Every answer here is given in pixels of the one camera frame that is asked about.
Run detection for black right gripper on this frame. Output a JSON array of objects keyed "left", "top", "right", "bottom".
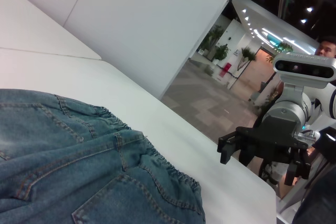
[{"left": 217, "top": 115, "right": 312, "bottom": 187}]

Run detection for blue denim shorts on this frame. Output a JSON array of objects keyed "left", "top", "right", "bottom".
[{"left": 0, "top": 89, "right": 207, "bottom": 224}]

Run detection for black box with white label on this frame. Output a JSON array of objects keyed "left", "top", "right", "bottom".
[{"left": 313, "top": 126, "right": 336, "bottom": 157}]

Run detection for red floor sign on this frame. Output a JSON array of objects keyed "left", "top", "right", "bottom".
[{"left": 219, "top": 62, "right": 234, "bottom": 78}]

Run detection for green potted plant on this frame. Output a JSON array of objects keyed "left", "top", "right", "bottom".
[
  {"left": 277, "top": 41, "right": 293, "bottom": 53},
  {"left": 201, "top": 25, "right": 225, "bottom": 59},
  {"left": 213, "top": 44, "right": 232, "bottom": 64},
  {"left": 239, "top": 46, "right": 257, "bottom": 72}
]

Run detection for bystander person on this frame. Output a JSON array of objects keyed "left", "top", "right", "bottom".
[{"left": 316, "top": 36, "right": 336, "bottom": 58}]

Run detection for silver cable connector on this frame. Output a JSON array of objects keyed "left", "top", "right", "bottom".
[{"left": 293, "top": 130, "right": 321, "bottom": 141}]

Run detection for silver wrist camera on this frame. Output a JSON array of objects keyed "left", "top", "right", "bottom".
[{"left": 272, "top": 52, "right": 336, "bottom": 101}]

